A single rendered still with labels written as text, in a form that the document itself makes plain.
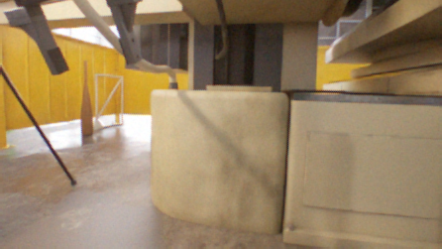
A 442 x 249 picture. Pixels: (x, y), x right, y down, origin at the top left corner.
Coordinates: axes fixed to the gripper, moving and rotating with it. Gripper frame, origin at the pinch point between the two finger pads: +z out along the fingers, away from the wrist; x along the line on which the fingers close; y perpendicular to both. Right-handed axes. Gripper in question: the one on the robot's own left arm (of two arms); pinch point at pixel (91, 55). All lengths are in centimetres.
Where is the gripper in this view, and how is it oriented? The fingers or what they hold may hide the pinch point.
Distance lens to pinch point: 40.1
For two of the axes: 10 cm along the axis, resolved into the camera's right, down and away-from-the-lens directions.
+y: 0.9, -4.7, 8.8
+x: -9.8, 0.9, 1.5
